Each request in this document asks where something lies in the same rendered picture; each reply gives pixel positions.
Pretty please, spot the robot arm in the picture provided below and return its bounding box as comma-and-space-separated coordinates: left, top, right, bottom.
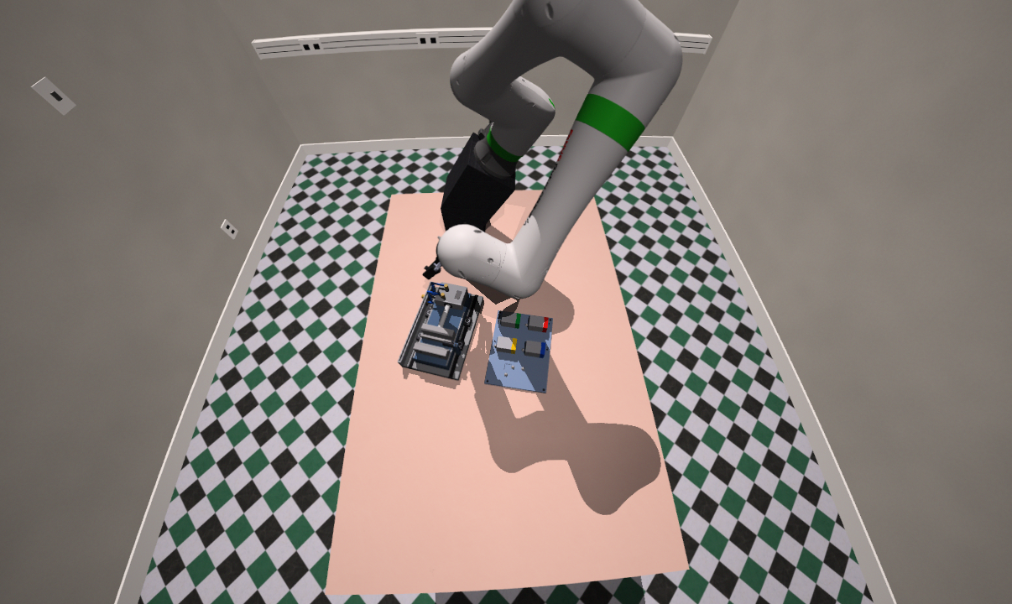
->
436, 0, 682, 299

